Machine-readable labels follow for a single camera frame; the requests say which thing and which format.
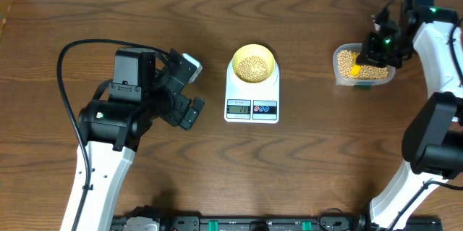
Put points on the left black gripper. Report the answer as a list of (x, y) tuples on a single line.
[(175, 114)]

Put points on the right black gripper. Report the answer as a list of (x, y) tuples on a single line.
[(368, 56)]

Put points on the yellow measuring scoop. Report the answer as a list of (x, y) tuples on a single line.
[(356, 69)]

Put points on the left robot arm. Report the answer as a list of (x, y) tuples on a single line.
[(145, 86)]

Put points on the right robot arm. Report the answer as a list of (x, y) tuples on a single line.
[(431, 150)]

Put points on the white digital kitchen scale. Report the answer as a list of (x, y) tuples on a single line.
[(252, 102)]

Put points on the soybeans in bowl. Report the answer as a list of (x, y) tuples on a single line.
[(253, 69)]

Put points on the yellow bowl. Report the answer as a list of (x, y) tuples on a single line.
[(253, 50)]

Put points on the soybeans in container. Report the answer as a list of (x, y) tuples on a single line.
[(344, 60)]

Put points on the clear plastic container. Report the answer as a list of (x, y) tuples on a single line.
[(340, 80)]

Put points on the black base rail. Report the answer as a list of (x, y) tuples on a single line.
[(145, 218)]

